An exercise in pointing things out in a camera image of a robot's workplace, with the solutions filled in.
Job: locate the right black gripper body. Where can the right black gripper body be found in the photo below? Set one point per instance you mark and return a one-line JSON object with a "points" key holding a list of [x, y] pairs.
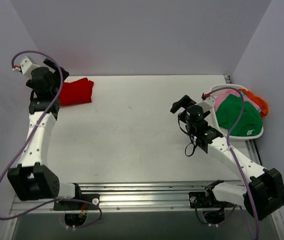
{"points": [[182, 104]]}

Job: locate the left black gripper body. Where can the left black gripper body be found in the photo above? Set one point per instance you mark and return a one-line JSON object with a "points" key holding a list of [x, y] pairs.
{"points": [[57, 70]]}

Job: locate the red t-shirt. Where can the red t-shirt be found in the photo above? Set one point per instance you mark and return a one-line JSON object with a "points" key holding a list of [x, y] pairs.
{"points": [[77, 92]]}

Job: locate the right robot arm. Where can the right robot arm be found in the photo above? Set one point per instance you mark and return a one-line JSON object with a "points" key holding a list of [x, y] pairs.
{"points": [[262, 192]]}

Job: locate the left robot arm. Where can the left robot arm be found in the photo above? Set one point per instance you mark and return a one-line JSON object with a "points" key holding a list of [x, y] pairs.
{"points": [[31, 179]]}

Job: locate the pink t-shirt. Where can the pink t-shirt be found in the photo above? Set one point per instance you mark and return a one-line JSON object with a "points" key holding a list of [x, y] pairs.
{"points": [[220, 98]]}

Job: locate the white laundry basket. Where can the white laundry basket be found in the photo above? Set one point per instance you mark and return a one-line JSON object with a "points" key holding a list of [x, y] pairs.
{"points": [[250, 125]]}

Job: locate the light blue t-shirt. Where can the light blue t-shirt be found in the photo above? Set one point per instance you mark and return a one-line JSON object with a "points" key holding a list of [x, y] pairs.
{"points": [[247, 99]]}

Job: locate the orange t-shirt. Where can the orange t-shirt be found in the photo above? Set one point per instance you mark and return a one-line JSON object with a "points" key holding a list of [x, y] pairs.
{"points": [[262, 103]]}

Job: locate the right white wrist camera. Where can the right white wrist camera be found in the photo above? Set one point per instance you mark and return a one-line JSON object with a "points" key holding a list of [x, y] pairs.
{"points": [[208, 102]]}

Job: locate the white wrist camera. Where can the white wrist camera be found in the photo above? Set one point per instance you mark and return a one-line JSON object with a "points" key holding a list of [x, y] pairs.
{"points": [[27, 65], [208, 102]]}

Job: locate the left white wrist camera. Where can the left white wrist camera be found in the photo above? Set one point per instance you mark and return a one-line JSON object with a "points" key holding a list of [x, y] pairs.
{"points": [[27, 65]]}

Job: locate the aluminium rail frame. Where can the aluminium rail frame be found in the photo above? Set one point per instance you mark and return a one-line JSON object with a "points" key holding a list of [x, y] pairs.
{"points": [[126, 146]]}

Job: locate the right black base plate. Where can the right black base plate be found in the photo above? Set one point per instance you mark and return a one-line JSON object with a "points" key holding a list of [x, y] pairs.
{"points": [[198, 199]]}

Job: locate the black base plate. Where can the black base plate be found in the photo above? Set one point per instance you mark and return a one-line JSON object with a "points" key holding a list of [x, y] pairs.
{"points": [[198, 199], [91, 201]]}

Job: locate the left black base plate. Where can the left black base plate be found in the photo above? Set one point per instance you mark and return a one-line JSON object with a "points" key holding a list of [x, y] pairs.
{"points": [[91, 201]]}

